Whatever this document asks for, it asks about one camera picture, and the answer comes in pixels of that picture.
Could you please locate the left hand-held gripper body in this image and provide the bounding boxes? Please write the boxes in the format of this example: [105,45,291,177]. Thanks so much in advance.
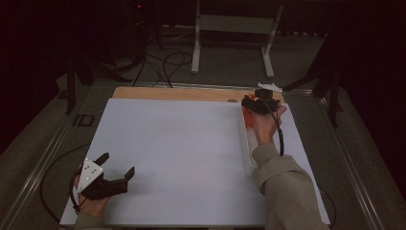
[76,157,129,201]

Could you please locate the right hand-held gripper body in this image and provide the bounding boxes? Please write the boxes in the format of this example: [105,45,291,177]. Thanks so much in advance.
[253,81,283,116]

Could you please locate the orange phone case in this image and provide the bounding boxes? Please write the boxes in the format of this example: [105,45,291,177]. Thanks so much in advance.
[242,93,257,129]

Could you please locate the long white plastic bin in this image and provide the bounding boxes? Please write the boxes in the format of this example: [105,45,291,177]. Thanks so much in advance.
[237,104,259,178]

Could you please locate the person's right hand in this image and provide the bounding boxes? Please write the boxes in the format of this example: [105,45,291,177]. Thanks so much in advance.
[251,104,288,147]

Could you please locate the person's left hand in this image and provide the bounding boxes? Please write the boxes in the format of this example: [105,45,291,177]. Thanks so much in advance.
[73,173,111,218]

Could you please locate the white table mat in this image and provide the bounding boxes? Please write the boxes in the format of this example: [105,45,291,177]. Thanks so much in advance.
[59,98,331,227]

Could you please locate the black tripod stand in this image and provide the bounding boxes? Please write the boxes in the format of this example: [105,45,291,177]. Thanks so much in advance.
[64,52,132,116]
[276,32,345,128]

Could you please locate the white metal stand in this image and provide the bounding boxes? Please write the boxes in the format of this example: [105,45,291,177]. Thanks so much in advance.
[191,0,285,80]

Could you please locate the dark equipment with red light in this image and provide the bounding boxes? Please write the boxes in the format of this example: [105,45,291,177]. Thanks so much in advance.
[126,0,165,63]

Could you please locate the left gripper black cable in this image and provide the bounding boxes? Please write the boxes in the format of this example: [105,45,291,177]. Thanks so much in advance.
[68,168,84,215]

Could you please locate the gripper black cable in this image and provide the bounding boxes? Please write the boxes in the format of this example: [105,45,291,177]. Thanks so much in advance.
[262,98,285,157]
[68,168,84,215]

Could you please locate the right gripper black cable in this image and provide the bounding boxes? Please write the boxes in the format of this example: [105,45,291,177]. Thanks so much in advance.
[262,98,285,157]

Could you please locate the black floor bracket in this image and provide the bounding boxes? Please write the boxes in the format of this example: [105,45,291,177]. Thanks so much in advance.
[72,113,96,128]

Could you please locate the black floor cable loop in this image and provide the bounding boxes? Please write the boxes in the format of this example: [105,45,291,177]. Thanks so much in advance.
[39,142,92,224]
[318,185,337,230]

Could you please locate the metal floor rail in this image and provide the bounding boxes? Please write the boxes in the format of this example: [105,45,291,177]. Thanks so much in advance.
[314,90,386,230]
[0,85,94,230]

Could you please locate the tangled black floor cables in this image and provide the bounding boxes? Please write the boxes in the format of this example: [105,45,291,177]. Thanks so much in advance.
[132,50,194,89]

